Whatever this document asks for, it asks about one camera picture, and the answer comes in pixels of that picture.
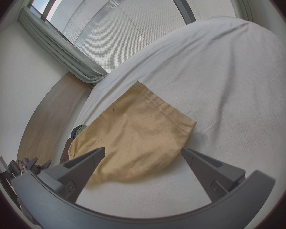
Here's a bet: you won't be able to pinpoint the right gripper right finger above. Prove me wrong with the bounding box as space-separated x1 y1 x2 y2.
181 147 247 204

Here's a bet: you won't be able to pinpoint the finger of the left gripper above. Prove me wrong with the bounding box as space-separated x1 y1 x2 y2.
39 160 52 171
26 157 38 168

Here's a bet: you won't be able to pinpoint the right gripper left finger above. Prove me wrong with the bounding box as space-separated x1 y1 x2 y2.
38 147 106 204

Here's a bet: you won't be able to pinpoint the tan shorts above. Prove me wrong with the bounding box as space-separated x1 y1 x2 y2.
69 81 197 185

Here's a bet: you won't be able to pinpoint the brown garment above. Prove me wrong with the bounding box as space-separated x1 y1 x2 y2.
59 137 75 164

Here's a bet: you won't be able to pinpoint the green garment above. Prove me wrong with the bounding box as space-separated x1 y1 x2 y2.
75 125 88 136

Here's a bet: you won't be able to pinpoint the grey-green curtain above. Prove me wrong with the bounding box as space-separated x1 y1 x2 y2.
232 0 256 23
19 6 109 84

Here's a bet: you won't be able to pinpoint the window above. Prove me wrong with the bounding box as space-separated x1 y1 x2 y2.
30 0 237 75

